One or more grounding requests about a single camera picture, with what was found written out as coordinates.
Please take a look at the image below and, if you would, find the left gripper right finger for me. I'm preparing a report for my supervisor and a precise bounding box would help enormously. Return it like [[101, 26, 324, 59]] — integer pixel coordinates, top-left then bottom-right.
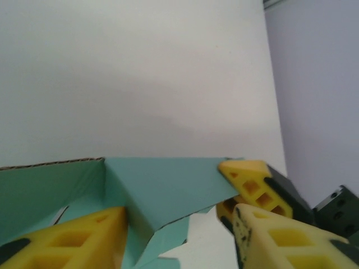
[[232, 203, 359, 269]]

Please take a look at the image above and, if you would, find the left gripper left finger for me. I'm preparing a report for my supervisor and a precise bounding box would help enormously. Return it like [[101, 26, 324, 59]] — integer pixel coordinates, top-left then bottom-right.
[[0, 206, 128, 269]]

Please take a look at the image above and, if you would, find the teal paper box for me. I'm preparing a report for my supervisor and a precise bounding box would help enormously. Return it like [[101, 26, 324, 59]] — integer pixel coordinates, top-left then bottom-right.
[[0, 156, 245, 269]]

